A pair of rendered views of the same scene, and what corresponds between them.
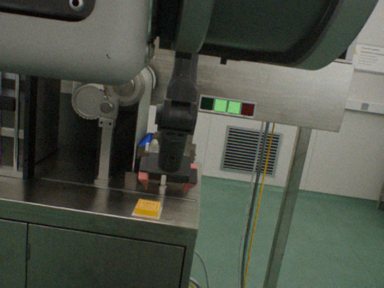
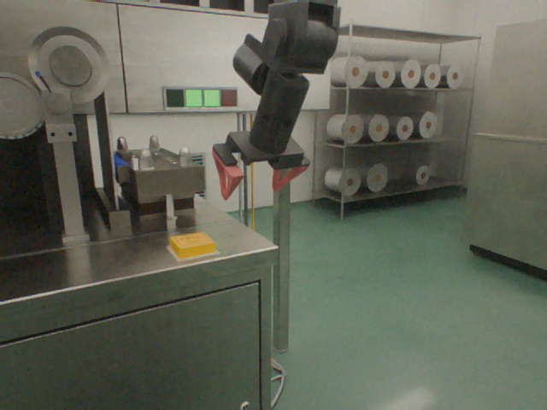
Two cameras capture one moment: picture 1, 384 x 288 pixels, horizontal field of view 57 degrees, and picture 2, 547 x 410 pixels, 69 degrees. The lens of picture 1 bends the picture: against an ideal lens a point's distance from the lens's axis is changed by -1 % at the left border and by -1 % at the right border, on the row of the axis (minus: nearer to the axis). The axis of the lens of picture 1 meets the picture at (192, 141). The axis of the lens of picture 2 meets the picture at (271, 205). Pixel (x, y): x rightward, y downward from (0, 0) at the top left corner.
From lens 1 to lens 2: 0.49 m
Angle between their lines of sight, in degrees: 29
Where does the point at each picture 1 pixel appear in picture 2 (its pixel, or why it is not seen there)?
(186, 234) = (265, 260)
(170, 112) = (307, 26)
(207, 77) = (167, 60)
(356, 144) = not seen: hidden behind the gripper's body
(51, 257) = (41, 393)
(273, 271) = (283, 293)
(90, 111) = (14, 123)
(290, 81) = not seen: hidden behind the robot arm
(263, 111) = (247, 98)
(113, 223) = (155, 284)
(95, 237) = (120, 322)
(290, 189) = (283, 193)
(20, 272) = not seen: outside the picture
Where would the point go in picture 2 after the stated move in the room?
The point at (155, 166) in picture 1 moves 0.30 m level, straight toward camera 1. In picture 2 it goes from (252, 149) to (453, 189)
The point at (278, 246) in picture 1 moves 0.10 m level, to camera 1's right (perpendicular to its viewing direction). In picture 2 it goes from (283, 262) to (301, 258)
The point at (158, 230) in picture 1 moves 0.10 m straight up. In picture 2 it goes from (226, 268) to (225, 218)
